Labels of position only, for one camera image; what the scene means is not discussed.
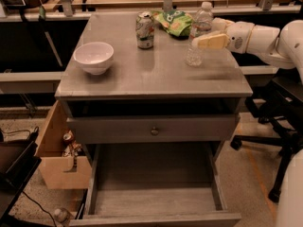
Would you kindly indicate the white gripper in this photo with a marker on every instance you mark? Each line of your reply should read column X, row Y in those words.
column 240, row 36

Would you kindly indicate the clear plastic water bottle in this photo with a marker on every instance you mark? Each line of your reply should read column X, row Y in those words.
column 201, row 24

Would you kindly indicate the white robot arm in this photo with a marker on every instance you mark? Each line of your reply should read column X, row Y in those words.
column 282, row 48

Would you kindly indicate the closed grey upper drawer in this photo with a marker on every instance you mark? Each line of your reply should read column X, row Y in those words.
column 137, row 129

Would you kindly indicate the grey wooden drawer cabinet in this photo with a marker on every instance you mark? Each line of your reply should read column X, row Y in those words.
column 151, row 82

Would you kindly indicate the round metal drawer knob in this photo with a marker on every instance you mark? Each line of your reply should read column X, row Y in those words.
column 154, row 131

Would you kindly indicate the open grey bottom drawer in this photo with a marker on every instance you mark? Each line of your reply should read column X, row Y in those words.
column 155, row 185

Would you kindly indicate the bottle on floor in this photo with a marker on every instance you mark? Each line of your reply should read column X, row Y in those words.
column 63, row 216

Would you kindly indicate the green chip bag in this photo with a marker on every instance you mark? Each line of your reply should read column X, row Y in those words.
column 175, row 22

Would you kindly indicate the green white soda can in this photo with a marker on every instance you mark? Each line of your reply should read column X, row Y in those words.
column 144, row 30

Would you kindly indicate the black office chair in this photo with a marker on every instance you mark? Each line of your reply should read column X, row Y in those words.
column 280, row 103

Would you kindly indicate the white ceramic bowl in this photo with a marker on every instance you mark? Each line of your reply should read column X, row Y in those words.
column 94, row 58

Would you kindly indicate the soda can in box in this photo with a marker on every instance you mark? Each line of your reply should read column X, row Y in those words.
column 68, row 138

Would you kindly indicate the cardboard box with items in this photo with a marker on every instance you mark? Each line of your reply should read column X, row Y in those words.
column 62, row 166

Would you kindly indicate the black cart on left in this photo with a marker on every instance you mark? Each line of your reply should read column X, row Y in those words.
column 18, row 162

